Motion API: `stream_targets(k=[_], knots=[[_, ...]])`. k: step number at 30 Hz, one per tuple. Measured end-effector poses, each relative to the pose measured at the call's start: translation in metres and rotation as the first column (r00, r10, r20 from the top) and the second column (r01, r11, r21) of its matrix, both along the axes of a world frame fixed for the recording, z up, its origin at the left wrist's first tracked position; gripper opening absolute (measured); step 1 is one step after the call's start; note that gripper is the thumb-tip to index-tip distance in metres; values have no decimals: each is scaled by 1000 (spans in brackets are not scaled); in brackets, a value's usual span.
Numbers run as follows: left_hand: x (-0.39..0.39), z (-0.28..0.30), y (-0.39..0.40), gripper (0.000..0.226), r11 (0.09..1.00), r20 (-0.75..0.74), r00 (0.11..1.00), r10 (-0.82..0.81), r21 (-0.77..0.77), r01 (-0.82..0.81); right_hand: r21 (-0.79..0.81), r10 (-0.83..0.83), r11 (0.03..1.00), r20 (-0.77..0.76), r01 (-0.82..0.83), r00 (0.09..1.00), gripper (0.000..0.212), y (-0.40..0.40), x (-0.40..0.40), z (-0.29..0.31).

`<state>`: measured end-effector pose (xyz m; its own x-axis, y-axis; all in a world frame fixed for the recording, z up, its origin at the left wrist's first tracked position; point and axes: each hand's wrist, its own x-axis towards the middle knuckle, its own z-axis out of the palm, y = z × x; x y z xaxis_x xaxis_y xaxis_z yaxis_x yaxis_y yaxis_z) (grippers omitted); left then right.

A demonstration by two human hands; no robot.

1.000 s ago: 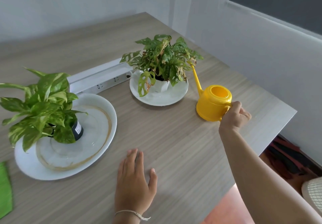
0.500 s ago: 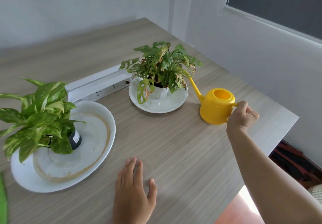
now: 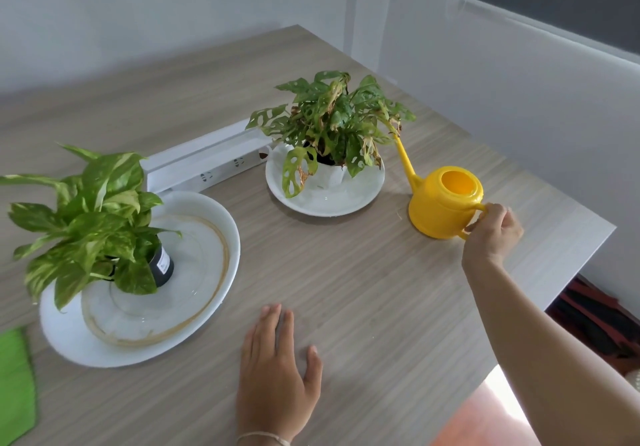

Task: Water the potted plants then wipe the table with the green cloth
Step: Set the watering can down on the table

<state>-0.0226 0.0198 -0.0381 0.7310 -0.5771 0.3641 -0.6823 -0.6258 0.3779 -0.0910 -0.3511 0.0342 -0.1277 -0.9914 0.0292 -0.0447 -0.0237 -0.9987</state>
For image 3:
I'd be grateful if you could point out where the person's right forearm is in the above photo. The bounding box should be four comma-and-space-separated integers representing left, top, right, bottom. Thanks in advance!
462, 256, 640, 446

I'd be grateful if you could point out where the clear glass dish gold rim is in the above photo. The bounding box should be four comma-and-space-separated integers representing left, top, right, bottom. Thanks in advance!
81, 214, 231, 348

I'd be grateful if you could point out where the variegated pothos plant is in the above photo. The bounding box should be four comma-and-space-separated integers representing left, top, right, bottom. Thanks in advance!
0, 143, 182, 311

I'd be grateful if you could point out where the holey-leaf green plant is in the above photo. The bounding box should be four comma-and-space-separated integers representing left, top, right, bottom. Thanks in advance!
246, 70, 417, 198

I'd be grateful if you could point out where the small white plate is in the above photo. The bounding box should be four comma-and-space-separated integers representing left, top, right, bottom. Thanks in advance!
265, 142, 386, 217

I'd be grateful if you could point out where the white plant pot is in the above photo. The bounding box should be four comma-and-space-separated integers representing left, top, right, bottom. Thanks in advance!
304, 153, 349, 189

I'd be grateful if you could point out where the white power socket box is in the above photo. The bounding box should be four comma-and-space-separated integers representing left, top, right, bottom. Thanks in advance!
141, 119, 274, 194

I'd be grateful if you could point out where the green cloth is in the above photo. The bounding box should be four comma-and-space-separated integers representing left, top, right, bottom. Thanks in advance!
0, 328, 37, 446

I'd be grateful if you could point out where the red and black bag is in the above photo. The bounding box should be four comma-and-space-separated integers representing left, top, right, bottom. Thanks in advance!
546, 275, 640, 376

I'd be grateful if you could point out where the person's left hand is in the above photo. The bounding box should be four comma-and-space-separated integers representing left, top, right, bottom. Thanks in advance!
236, 304, 324, 442

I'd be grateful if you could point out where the black plant pot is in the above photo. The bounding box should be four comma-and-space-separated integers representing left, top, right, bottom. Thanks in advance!
147, 245, 175, 289

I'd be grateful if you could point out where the person's right hand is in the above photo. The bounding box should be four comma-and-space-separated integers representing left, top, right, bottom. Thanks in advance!
462, 202, 525, 269

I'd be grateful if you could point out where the large white oval plate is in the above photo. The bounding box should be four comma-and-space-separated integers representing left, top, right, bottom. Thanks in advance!
39, 190, 242, 369

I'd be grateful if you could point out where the thin pale wrist bracelet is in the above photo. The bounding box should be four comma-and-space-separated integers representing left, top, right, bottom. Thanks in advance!
235, 431, 292, 446

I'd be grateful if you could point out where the yellow plastic watering can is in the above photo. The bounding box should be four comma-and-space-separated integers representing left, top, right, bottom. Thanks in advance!
393, 133, 487, 240

